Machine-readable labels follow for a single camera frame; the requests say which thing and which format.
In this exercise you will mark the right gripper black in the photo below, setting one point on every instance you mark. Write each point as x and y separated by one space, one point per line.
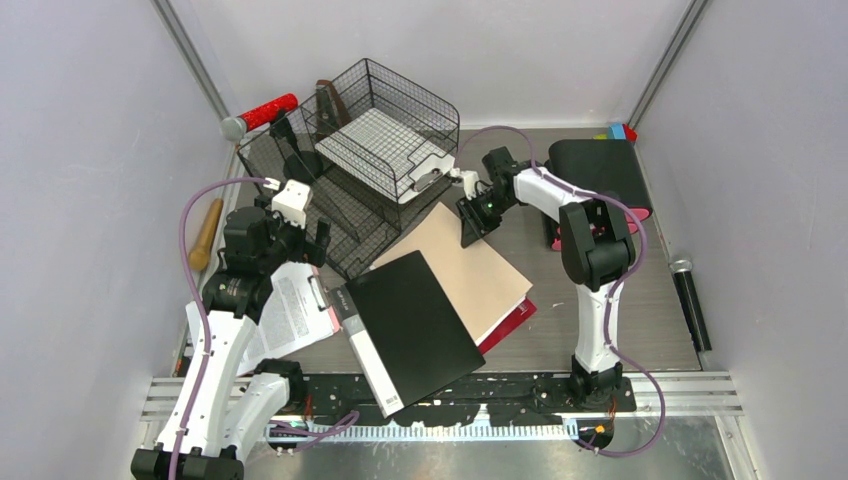
474 226

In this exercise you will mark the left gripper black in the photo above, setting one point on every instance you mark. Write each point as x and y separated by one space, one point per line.
309 251

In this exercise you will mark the beige folder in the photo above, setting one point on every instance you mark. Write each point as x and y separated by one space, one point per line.
482 286

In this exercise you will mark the black pink drawer cabinet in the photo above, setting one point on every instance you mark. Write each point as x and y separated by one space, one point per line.
603 166

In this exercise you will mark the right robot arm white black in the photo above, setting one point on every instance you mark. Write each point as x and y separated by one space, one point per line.
596 251

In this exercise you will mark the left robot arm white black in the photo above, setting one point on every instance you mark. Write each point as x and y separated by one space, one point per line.
205 437

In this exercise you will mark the pink clipboard with paper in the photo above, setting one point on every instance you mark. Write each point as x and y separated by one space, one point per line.
296 315

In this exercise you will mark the black stand in organizer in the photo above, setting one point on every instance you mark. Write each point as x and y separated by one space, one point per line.
303 166

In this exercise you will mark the wooden stick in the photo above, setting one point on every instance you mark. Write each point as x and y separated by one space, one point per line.
200 254

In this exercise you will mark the red notebook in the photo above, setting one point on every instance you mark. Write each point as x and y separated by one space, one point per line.
512 321

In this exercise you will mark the red glitter microphone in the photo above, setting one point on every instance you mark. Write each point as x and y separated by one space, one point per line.
234 128

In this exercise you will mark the brown object behind organizer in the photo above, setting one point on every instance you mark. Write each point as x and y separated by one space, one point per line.
332 113

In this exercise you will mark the black clip file folder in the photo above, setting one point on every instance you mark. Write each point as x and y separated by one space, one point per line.
404 331

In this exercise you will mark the colourful toy blocks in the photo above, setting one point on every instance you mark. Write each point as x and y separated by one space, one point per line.
618 131

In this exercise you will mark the black microphone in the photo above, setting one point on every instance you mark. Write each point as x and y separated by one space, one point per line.
681 270

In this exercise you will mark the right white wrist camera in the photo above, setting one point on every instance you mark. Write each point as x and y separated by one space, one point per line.
467 179

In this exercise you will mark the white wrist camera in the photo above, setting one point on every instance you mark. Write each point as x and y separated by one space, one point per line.
292 201
467 179

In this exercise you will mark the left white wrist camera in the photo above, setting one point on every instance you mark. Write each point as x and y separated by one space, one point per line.
292 201

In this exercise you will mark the black wire mesh organizer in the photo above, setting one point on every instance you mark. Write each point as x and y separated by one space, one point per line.
364 223

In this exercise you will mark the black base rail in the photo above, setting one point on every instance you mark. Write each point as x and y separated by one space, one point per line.
508 399

